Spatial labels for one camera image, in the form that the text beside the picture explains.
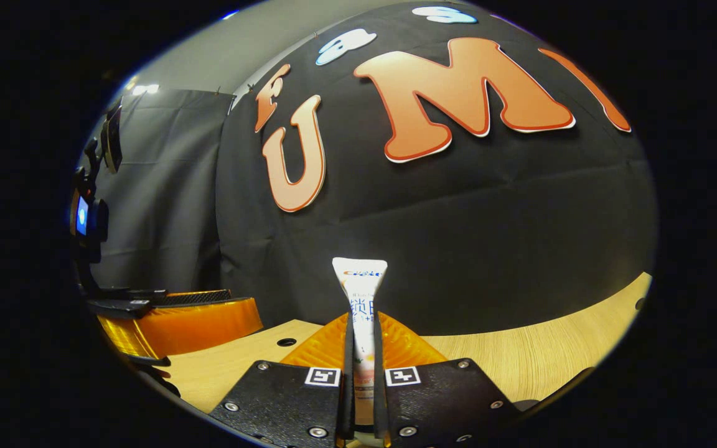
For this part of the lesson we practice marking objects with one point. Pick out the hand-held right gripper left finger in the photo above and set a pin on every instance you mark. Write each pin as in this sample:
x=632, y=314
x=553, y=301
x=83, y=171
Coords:
x=284, y=398

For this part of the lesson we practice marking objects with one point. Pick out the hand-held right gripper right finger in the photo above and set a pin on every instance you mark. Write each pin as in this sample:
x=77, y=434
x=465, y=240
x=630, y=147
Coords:
x=445, y=398

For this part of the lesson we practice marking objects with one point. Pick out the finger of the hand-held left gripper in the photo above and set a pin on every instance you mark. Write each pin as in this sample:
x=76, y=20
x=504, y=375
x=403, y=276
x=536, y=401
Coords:
x=196, y=326

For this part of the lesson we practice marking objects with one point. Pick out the white toothpaste tube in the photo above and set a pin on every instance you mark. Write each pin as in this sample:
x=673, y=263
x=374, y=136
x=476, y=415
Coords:
x=361, y=292

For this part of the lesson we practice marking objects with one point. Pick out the black backdrop cloth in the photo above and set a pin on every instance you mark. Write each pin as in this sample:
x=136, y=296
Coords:
x=458, y=236

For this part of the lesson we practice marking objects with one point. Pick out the ceiling light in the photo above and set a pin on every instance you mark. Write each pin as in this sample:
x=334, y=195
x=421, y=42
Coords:
x=145, y=89

